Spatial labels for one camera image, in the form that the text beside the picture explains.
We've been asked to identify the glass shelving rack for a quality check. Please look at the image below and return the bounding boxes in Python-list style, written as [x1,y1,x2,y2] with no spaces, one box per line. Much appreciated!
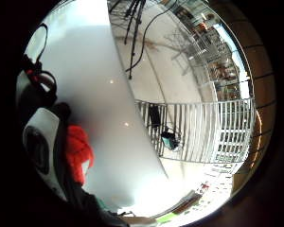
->
[167,3,244,102]

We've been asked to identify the black garment on railing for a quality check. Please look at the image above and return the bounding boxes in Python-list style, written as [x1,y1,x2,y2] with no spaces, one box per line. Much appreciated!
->
[148,104,163,129]

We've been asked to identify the black tripod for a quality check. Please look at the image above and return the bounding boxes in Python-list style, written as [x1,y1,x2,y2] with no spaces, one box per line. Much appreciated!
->
[109,0,148,80]

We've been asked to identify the teal and black bag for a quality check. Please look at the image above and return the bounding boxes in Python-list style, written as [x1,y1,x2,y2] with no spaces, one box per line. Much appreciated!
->
[160,131,181,151]

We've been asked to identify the black cable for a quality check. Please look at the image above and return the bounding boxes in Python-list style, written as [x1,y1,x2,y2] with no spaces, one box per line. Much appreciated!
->
[125,0,180,74]

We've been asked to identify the green flat board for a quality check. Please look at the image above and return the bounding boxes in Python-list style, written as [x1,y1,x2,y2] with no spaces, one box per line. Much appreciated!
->
[156,213,180,224]

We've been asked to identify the red fluffy soft toy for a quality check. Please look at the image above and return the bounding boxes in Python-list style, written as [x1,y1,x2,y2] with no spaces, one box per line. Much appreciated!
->
[64,124,96,186]

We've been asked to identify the white metal railing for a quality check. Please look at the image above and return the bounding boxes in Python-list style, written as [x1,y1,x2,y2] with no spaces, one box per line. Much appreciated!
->
[134,97,256,165]

